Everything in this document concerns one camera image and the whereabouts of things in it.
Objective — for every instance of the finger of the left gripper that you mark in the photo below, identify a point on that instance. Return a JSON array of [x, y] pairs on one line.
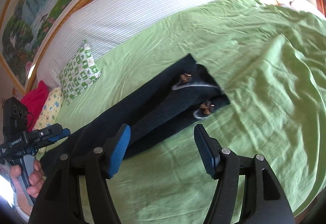
[[65, 133]]

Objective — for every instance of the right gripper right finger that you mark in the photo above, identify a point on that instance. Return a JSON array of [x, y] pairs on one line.
[[209, 149]]

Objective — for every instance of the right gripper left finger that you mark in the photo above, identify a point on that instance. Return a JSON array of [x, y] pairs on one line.
[[115, 148]]

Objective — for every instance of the black pants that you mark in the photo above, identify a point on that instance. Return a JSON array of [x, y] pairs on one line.
[[179, 96]]

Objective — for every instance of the left hand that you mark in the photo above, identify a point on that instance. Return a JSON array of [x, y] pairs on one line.
[[35, 179]]

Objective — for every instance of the yellow cartoon print pillow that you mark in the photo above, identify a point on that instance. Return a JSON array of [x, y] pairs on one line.
[[50, 109]]

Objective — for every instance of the red blanket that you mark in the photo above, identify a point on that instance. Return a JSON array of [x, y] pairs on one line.
[[34, 101]]

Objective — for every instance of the green white checkered pillow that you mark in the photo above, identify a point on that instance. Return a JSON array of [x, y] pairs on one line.
[[80, 73]]

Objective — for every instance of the green bed sheet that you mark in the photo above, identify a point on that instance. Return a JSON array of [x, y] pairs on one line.
[[269, 61]]

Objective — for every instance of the white striped quilt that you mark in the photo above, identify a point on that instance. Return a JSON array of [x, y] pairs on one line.
[[104, 24]]

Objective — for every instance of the gold framed landscape painting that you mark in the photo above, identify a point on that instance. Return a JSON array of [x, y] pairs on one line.
[[27, 27]]

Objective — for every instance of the black camera box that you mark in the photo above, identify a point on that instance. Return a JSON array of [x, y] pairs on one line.
[[15, 117]]

